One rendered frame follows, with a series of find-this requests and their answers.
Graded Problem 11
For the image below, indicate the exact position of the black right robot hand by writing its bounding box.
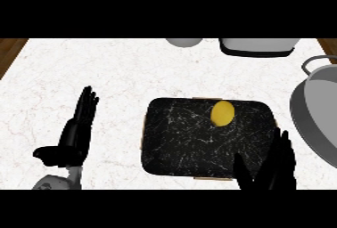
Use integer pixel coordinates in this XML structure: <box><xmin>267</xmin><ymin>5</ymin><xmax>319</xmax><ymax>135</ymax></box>
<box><xmin>232</xmin><ymin>127</ymin><xmax>297</xmax><ymax>191</ymax></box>

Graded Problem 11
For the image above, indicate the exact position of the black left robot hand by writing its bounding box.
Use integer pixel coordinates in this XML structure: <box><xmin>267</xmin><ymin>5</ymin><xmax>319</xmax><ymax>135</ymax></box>
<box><xmin>31</xmin><ymin>85</ymin><xmax>100</xmax><ymax>168</ymax></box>

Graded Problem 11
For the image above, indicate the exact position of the black marble tray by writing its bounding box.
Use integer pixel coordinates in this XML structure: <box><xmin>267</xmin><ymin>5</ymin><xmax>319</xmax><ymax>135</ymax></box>
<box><xmin>139</xmin><ymin>97</ymin><xmax>279</xmax><ymax>180</ymax></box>

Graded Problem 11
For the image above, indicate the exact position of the grey metal pot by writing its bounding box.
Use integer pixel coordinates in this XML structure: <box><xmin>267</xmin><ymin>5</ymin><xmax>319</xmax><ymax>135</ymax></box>
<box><xmin>288</xmin><ymin>54</ymin><xmax>337</xmax><ymax>169</ymax></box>

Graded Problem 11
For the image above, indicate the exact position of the yellow lemon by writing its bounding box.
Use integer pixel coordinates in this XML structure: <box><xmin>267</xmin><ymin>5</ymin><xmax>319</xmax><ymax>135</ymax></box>
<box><xmin>210</xmin><ymin>100</ymin><xmax>236</xmax><ymax>127</ymax></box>

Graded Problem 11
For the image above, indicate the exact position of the grey round object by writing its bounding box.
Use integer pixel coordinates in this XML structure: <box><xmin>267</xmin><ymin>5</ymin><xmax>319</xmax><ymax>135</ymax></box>
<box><xmin>164</xmin><ymin>38</ymin><xmax>204</xmax><ymax>48</ymax></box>

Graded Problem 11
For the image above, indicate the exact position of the white appliance with black base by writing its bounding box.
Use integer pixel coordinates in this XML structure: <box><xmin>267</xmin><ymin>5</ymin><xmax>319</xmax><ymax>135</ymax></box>
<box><xmin>219</xmin><ymin>38</ymin><xmax>301</xmax><ymax>58</ymax></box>

